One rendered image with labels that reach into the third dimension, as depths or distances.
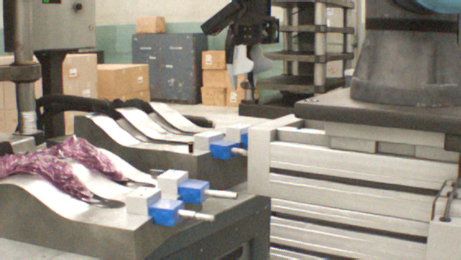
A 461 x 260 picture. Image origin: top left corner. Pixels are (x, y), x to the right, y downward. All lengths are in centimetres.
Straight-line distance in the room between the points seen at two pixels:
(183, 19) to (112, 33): 156
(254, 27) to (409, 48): 51
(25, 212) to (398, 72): 57
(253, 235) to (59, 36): 101
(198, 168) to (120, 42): 853
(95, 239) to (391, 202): 41
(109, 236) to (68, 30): 119
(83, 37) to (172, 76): 635
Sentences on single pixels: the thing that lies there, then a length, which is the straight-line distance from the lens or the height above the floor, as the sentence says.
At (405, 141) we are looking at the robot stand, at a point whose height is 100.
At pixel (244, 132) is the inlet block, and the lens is 110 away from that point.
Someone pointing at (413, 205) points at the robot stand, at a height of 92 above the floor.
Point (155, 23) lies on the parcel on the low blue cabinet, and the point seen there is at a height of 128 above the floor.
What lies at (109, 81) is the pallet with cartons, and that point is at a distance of 566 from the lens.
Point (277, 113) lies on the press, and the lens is 507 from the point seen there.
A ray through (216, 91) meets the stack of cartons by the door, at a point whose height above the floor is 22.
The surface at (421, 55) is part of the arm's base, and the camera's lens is 60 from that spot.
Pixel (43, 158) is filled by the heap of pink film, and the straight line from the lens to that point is 87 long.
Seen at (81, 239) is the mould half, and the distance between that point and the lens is 77.
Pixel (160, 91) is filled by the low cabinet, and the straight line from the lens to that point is 834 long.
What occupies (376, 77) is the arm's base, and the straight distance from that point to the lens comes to 60.
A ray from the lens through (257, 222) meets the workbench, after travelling 116.
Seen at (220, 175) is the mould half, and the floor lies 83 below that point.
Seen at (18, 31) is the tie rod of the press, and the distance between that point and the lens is 158.
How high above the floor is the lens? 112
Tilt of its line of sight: 11 degrees down
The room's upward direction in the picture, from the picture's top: straight up
